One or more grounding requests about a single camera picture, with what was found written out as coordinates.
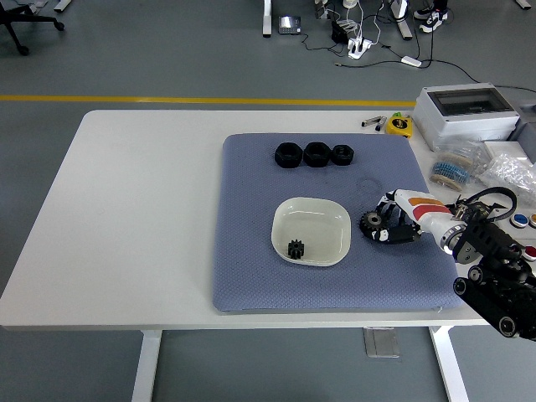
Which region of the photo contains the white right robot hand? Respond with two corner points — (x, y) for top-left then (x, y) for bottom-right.
(368, 188), (466, 246)

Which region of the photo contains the large black gear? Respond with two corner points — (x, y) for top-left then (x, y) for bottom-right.
(358, 210), (384, 240)

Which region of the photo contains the small black gear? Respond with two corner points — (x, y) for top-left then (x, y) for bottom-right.
(286, 239), (306, 261)

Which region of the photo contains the grey push-button control box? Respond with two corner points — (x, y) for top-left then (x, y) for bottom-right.
(502, 211), (536, 264)

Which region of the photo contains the flat white box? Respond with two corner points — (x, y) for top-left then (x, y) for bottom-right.
(483, 140), (531, 162)

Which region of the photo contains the small black hex nut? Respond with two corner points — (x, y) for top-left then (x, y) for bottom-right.
(331, 144), (356, 167)

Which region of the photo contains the large black hex nut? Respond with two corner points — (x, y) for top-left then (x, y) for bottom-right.
(274, 142), (302, 169)
(302, 142), (332, 168)

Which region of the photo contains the grey device box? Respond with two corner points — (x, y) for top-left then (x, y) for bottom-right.
(508, 102), (536, 164)

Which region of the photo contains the black charger box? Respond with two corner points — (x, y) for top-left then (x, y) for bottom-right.
(331, 20), (351, 43)

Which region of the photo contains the clear bag of blue resistors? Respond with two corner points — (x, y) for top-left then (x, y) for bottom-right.
(430, 140), (489, 193)

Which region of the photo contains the yellow tape measure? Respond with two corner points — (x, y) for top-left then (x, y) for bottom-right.
(384, 111), (414, 138)

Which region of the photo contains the white square dish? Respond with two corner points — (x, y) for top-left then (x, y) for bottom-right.
(271, 196), (352, 268)

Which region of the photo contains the metal floor plate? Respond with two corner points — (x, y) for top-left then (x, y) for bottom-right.
(363, 327), (401, 358)

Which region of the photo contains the white table leg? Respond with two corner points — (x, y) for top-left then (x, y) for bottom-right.
(131, 329), (163, 402)
(427, 326), (470, 402)

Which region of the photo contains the white power strip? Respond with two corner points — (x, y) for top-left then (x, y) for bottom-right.
(347, 37), (375, 59)

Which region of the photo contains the blue-grey textured mat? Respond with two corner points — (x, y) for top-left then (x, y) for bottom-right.
(210, 132), (465, 314)

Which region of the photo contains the person's white black sneaker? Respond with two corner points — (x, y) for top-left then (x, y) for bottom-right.
(413, 7), (449, 34)

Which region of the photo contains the black office chair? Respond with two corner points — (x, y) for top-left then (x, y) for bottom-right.
(0, 0), (66, 57)

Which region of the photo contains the grey electrical enclosure box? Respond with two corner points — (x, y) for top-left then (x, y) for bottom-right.
(412, 81), (521, 148)

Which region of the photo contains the long black floor cable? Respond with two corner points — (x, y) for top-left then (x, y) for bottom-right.
(333, 41), (493, 85)

